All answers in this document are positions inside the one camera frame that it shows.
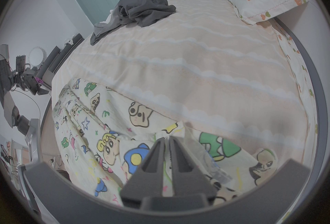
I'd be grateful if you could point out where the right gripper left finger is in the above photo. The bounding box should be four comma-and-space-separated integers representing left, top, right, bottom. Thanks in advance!
121, 137, 165, 205

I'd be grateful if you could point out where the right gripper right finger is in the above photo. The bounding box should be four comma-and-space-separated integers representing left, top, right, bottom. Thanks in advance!
169, 136, 216, 201

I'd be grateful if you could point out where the white printed pyjama top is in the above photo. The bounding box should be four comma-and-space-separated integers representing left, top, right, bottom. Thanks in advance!
52, 77, 277, 208

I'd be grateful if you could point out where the bed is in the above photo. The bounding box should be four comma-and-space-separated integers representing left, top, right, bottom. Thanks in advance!
40, 0, 330, 208

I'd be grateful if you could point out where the dark grey garment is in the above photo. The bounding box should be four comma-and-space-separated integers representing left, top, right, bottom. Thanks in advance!
90, 22, 115, 46

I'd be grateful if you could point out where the light grey garment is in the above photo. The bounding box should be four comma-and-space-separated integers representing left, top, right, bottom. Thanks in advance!
103, 10, 123, 29

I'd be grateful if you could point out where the black garment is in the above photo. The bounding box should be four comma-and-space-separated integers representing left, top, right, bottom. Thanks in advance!
115, 0, 177, 27

